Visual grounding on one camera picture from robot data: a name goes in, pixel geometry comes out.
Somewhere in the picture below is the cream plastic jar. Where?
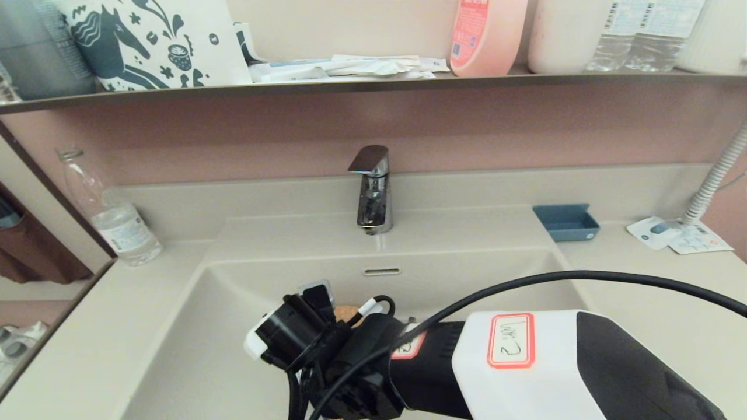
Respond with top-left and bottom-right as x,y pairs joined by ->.
527,0 -> 612,75

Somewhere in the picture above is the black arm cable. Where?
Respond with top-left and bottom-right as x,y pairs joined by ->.
306,270 -> 747,420

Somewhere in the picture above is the white corrugated hose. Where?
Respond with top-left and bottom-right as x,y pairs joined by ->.
682,120 -> 747,225

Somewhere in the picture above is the clear plastic water bottle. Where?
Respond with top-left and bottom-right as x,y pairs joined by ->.
57,147 -> 163,267

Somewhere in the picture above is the white ribbed container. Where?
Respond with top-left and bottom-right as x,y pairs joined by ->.
677,0 -> 747,75

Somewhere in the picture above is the blue plastic soap dish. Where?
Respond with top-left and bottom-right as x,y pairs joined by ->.
532,204 -> 601,242

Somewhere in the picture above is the chrome single-lever faucet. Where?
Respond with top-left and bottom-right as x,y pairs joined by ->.
348,145 -> 393,235

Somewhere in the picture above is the pink plastic bottle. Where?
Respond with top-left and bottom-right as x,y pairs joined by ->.
449,0 -> 528,78

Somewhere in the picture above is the orange microfibre cloth grey trim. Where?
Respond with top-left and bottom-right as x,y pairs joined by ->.
334,303 -> 367,328

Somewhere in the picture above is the white printed paper leaflet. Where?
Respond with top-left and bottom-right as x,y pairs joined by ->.
668,220 -> 734,255

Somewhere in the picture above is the white packet with blue print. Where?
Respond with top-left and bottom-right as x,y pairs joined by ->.
626,216 -> 683,250

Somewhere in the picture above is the brown wall shelf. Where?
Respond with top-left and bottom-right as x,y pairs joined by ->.
0,65 -> 747,116

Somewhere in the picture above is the white ceramic sink basin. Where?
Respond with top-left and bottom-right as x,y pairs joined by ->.
117,248 -> 660,420

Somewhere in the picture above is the white bag with horse print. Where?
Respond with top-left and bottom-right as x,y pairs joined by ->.
53,0 -> 253,93

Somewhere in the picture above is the pile of white paper packets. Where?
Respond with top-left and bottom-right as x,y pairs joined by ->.
248,55 -> 451,84

